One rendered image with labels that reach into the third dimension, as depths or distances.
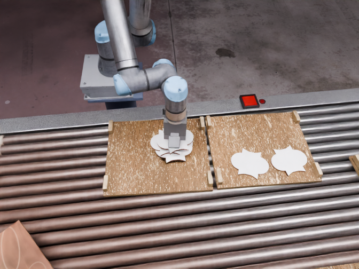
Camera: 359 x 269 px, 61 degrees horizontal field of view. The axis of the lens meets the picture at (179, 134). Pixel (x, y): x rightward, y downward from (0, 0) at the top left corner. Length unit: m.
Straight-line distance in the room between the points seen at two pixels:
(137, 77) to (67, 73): 2.09
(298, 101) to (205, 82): 1.44
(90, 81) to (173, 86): 0.63
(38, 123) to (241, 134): 0.89
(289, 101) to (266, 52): 1.82
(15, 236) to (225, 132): 0.86
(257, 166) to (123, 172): 0.52
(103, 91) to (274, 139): 0.82
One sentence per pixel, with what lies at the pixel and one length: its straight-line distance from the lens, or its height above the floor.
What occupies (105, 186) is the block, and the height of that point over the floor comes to 0.96.
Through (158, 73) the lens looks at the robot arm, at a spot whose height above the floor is 1.27.
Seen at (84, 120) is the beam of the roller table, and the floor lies 0.92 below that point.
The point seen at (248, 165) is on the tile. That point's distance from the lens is 1.24.
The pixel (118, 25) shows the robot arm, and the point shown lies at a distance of 1.06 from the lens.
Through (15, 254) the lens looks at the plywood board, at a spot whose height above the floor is 1.04.
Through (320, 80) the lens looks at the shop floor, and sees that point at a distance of 3.20.
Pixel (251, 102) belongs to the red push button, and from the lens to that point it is 1.47.
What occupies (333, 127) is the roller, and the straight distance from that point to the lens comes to 1.53.
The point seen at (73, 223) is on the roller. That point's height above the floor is 0.92.
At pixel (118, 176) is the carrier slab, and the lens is 1.21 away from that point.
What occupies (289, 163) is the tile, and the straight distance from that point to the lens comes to 1.30.
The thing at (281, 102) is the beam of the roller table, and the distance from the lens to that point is 1.54.
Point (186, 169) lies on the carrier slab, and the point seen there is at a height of 0.94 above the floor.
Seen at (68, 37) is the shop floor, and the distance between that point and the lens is 3.54.
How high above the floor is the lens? 1.98
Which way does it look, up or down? 53 degrees down
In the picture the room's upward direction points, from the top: 2 degrees clockwise
